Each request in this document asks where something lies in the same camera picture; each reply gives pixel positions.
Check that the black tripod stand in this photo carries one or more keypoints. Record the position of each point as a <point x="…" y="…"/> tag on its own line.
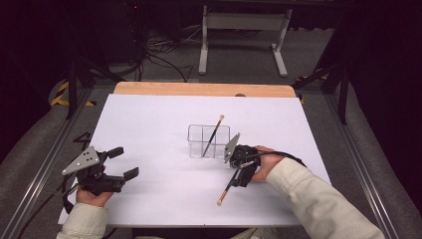
<point x="71" y="89"/>

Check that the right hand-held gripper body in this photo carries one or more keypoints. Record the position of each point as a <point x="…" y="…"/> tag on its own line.
<point x="244" y="157"/>

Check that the person's left hand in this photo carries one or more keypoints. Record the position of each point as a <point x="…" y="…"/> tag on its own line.
<point x="94" y="199"/>

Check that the person's right hand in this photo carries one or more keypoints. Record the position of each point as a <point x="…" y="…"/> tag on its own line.
<point x="268" y="164"/>

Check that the black gold makeup brush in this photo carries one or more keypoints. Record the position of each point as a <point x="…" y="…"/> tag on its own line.
<point x="225" y="191"/>
<point x="214" y="132"/>

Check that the black equipment cabinet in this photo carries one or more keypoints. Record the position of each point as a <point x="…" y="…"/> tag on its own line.
<point x="122" y="33"/>

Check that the white metal stand frame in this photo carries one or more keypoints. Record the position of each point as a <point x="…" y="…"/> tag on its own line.
<point x="245" y="20"/>

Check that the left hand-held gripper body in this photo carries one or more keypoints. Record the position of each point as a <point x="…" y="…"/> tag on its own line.
<point x="96" y="184"/>

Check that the aluminium floor rail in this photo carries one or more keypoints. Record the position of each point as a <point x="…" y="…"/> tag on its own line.
<point x="360" y="166"/>
<point x="45" y="172"/>

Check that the white table sheet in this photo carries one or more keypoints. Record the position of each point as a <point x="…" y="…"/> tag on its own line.
<point x="149" y="126"/>

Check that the clear plastic divided organizer box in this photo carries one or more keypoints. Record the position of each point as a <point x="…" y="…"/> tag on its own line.
<point x="197" y="146"/>

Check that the yellow black hazard tape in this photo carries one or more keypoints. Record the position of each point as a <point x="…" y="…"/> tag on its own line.
<point x="59" y="98"/>
<point x="302" y="99"/>

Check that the black metal stand legs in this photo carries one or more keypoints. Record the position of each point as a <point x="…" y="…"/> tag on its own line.
<point x="343" y="99"/>

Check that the wooden table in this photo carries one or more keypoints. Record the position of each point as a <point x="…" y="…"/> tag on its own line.
<point x="199" y="89"/>

